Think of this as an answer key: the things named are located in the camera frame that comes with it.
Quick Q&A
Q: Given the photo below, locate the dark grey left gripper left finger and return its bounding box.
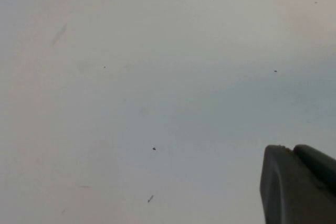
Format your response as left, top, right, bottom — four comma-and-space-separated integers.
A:
259, 144, 336, 224

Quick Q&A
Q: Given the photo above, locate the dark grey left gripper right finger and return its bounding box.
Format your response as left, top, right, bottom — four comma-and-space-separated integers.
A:
293, 144, 336, 196

